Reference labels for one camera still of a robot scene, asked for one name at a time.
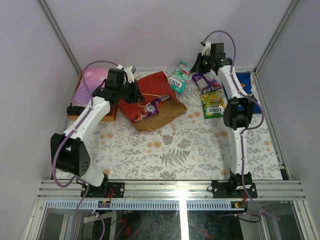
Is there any purple snack packet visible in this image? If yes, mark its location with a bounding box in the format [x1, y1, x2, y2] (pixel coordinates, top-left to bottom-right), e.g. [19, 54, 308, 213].
[191, 72, 222, 94]

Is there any blue Doritos chip bag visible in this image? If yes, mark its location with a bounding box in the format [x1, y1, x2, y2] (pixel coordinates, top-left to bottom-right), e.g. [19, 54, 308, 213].
[222, 72, 262, 114]

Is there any red paper bag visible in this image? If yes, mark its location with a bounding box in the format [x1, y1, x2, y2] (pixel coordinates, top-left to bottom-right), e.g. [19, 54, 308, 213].
[117, 71, 187, 132]

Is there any teal Fox's candy bag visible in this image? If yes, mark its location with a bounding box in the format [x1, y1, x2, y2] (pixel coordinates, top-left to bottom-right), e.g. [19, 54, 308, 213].
[167, 61, 192, 93]

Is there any green Fox's candy bag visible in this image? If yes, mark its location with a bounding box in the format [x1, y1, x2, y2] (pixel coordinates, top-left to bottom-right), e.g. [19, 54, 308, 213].
[200, 90, 226, 119]

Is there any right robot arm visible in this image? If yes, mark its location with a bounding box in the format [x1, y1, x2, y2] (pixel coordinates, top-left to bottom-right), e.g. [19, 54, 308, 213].
[191, 41, 254, 198]

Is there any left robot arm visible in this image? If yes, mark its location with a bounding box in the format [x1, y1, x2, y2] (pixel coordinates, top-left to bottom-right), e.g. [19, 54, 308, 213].
[50, 65, 145, 198]

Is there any purple Fox's candy bag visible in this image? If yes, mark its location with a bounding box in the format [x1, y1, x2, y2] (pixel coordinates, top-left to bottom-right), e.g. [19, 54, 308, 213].
[131, 96, 171, 123]

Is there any purple pillow package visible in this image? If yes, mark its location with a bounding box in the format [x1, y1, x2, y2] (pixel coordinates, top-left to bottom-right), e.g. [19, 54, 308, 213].
[70, 66, 111, 108]

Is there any black object beside tray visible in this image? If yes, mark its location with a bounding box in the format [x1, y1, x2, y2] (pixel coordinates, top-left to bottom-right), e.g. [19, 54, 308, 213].
[66, 105, 85, 116]

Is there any floral tablecloth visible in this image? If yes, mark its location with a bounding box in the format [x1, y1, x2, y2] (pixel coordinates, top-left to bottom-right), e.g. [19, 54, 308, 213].
[53, 70, 284, 181]

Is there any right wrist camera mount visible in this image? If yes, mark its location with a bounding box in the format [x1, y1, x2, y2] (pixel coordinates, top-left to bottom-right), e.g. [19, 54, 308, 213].
[201, 41, 212, 56]

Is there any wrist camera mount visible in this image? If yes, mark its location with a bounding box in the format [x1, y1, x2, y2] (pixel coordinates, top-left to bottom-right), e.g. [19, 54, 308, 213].
[117, 64, 136, 83]
[201, 41, 212, 56]

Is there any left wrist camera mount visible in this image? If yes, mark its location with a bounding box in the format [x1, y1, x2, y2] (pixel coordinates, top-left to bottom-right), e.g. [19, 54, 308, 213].
[117, 64, 136, 83]

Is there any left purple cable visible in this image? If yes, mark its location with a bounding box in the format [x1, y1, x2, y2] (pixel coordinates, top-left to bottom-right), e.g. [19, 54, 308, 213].
[51, 60, 123, 240]

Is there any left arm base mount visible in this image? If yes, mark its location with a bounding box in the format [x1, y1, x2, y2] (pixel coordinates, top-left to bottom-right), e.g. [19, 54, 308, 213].
[85, 174, 125, 199]

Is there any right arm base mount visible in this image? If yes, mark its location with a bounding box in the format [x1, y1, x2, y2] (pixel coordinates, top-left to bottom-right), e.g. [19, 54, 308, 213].
[211, 172, 258, 199]

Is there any aluminium front rail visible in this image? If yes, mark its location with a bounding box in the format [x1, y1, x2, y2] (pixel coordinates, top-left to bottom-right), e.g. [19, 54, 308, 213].
[37, 180, 306, 201]

